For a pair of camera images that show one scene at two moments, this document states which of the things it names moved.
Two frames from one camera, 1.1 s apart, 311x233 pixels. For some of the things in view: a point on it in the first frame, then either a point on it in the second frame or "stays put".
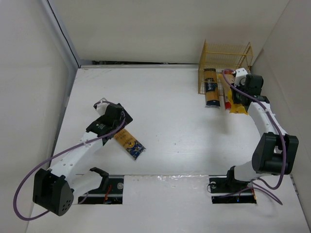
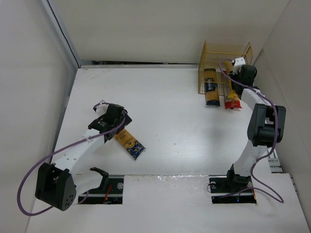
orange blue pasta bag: x=133 y=147 stays put
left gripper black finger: x=128 y=118 stays put
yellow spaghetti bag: x=228 y=95 → x=227 y=64
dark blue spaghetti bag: x=211 y=84 stays put
